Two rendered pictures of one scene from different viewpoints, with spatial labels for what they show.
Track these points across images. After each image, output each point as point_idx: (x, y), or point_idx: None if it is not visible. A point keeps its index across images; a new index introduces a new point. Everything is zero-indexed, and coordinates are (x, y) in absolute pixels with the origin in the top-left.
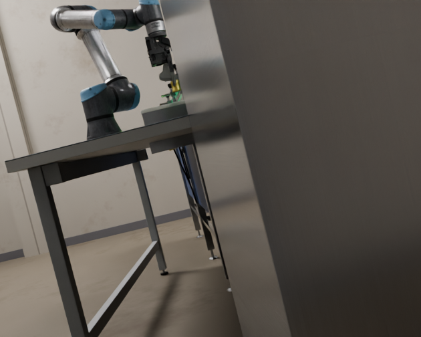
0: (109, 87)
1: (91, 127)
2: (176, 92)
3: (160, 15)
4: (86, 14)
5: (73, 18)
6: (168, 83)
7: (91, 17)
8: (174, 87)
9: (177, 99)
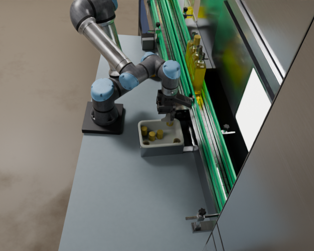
0: (115, 85)
1: (96, 114)
2: (162, 44)
3: (178, 83)
4: (111, 59)
5: (96, 47)
6: (156, 24)
7: (116, 67)
8: (168, 124)
9: (160, 37)
